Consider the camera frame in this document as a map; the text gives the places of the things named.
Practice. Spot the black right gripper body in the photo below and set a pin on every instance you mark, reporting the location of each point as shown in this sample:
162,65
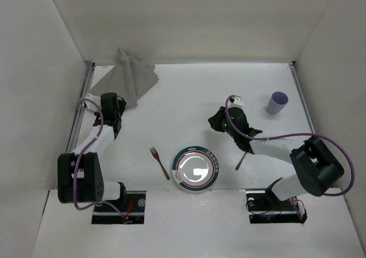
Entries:
216,122

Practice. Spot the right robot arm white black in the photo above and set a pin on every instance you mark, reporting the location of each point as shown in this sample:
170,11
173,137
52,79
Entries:
316,168

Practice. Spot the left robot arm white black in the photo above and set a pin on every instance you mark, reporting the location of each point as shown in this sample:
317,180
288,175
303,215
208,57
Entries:
79,175

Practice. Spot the brown wooden spoon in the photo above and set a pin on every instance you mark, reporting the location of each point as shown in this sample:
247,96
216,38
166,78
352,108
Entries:
240,162

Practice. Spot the brown wooden fork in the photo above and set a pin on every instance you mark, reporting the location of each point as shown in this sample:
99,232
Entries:
157,158

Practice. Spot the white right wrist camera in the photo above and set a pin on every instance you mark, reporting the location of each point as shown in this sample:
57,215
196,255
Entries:
235,102

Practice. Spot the right aluminium table rail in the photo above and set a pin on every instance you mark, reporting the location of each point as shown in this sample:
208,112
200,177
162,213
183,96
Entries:
301,95

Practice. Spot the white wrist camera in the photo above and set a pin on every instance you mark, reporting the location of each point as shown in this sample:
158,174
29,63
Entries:
91,102
235,102

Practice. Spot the aluminium table rail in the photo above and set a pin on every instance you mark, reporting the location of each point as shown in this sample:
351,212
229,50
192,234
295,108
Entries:
76,125
301,95

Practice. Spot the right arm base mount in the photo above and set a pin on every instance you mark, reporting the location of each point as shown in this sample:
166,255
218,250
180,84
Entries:
264,208

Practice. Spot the lilac plastic cup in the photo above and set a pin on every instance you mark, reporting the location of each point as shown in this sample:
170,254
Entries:
277,102

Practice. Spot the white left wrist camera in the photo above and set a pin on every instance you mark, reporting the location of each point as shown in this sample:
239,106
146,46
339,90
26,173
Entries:
91,102

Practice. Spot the left aluminium table rail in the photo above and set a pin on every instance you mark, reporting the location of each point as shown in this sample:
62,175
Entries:
76,125

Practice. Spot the white plate green red rim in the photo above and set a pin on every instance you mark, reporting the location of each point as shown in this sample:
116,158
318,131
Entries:
195,169

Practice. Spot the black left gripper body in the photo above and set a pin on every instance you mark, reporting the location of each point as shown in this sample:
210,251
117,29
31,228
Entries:
120,106

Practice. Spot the grey cloth napkin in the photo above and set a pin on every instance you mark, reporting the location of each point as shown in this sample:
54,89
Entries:
130,79

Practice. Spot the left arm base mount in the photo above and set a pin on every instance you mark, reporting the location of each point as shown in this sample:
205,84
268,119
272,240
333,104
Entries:
128,212

